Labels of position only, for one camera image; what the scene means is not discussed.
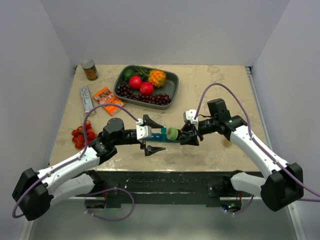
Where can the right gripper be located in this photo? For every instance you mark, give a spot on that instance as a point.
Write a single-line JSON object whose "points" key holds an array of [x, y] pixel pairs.
{"points": [[193, 140]]}

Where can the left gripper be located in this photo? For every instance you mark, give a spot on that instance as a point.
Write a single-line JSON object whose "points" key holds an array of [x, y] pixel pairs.
{"points": [[150, 149]]}

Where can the teal weekly pill organizer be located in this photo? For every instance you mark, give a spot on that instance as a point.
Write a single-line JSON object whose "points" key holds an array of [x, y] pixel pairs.
{"points": [[161, 137]]}

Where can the green bottle lid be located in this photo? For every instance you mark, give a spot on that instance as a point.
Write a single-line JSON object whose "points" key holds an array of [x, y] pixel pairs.
{"points": [[172, 133]]}

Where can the green lidded pill bottle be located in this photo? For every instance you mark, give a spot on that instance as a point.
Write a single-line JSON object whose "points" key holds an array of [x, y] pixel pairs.
{"points": [[181, 135]]}

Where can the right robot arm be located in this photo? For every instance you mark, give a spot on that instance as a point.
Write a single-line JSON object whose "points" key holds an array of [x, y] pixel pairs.
{"points": [[278, 186]]}

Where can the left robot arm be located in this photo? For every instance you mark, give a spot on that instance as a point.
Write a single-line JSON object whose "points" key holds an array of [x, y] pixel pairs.
{"points": [[36, 191]]}

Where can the red apple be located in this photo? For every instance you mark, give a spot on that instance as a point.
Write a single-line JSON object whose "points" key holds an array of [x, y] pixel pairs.
{"points": [[146, 89], [135, 82]]}

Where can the grey fruit tray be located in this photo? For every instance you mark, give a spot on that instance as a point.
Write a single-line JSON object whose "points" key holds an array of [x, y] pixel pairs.
{"points": [[170, 88]]}

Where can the dark red grape bunch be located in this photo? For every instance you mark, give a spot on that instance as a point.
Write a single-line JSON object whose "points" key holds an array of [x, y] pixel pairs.
{"points": [[124, 90]]}

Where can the orange spiky fruit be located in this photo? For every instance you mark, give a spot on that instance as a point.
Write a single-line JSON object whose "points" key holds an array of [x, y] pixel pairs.
{"points": [[157, 78]]}

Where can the orange snack box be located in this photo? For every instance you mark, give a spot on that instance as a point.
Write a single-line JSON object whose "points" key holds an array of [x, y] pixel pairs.
{"points": [[106, 96]]}

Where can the green herb sprig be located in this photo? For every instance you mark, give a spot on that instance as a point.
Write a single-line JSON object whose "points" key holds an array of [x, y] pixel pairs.
{"points": [[142, 72]]}

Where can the green lime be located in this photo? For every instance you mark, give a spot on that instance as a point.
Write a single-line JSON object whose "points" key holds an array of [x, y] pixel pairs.
{"points": [[128, 74]]}

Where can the red cherry tomato cluster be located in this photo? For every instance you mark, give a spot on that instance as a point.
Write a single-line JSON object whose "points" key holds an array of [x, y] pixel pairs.
{"points": [[78, 136]]}

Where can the silver toothpaste box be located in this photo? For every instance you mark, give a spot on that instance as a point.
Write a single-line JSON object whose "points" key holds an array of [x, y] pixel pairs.
{"points": [[86, 99]]}

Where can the tin can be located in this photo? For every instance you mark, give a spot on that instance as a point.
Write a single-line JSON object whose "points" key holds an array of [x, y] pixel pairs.
{"points": [[90, 69]]}

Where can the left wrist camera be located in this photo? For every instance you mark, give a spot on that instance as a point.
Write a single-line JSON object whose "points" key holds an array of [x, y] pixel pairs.
{"points": [[143, 130]]}

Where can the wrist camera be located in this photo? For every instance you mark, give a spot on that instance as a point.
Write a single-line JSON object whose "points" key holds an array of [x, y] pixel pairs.
{"points": [[189, 116], [143, 130]]}

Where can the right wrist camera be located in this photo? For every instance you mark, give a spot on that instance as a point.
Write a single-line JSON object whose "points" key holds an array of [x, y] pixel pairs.
{"points": [[189, 116]]}

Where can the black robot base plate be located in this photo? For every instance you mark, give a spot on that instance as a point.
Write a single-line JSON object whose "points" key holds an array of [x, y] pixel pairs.
{"points": [[114, 189]]}

